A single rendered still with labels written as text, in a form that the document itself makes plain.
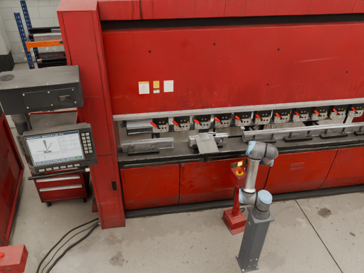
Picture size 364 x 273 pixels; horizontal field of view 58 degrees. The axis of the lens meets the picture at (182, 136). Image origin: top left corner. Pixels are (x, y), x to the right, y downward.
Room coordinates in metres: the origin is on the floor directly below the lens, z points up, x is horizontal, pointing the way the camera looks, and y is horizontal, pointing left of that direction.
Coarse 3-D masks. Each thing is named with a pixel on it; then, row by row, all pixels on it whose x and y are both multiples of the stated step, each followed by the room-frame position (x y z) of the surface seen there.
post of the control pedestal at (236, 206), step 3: (237, 189) 2.27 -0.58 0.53; (237, 192) 2.26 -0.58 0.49; (237, 195) 2.26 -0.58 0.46; (237, 198) 2.25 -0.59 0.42; (234, 201) 2.29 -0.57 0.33; (237, 201) 2.25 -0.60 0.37; (234, 204) 2.28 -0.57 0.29; (237, 204) 2.25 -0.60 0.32; (234, 207) 2.27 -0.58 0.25; (237, 207) 2.26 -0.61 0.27; (234, 210) 2.26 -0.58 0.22; (237, 210) 2.26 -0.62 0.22; (234, 213) 2.25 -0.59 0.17; (237, 213) 2.26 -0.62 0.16; (234, 216) 2.25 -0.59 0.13
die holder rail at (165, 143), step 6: (162, 138) 2.51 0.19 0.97; (168, 138) 2.51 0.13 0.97; (126, 144) 2.40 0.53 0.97; (132, 144) 2.41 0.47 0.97; (138, 144) 2.42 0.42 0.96; (144, 144) 2.43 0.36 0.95; (150, 144) 2.44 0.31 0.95; (156, 144) 2.45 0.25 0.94; (162, 144) 2.46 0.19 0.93; (168, 144) 2.47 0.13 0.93; (126, 150) 2.40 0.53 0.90
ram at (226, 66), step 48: (144, 48) 2.43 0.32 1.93; (192, 48) 2.49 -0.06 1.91; (240, 48) 2.57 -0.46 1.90; (288, 48) 2.64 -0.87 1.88; (336, 48) 2.72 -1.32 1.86; (144, 96) 2.42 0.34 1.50; (192, 96) 2.50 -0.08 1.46; (240, 96) 2.58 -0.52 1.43; (288, 96) 2.66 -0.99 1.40; (336, 96) 2.75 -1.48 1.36
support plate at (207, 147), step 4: (196, 136) 2.52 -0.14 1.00; (212, 136) 2.52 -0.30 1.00; (196, 140) 2.46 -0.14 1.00; (200, 140) 2.46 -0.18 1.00; (212, 140) 2.46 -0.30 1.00; (200, 144) 2.40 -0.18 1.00; (204, 144) 2.40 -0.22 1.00; (208, 144) 2.40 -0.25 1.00; (212, 144) 2.41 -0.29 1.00; (200, 148) 2.34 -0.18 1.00; (204, 148) 2.34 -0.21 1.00; (208, 148) 2.34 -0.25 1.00; (212, 148) 2.34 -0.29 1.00; (216, 148) 2.34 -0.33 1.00; (200, 152) 2.28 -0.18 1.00; (204, 152) 2.28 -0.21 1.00; (208, 152) 2.29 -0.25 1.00; (212, 152) 2.29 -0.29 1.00; (216, 152) 2.30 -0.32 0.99
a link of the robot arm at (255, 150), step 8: (248, 144) 2.00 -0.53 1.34; (256, 144) 1.95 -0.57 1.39; (264, 144) 1.95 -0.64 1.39; (248, 152) 1.91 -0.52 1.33; (256, 152) 1.90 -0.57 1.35; (264, 152) 1.89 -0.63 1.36; (248, 160) 1.93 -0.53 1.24; (256, 160) 1.88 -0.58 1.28; (248, 168) 1.88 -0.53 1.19; (256, 168) 1.87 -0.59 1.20; (248, 176) 1.85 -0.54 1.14; (248, 184) 1.82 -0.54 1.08; (240, 192) 1.81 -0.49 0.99; (248, 192) 1.79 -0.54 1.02; (240, 200) 1.77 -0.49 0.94; (248, 200) 1.76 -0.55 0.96
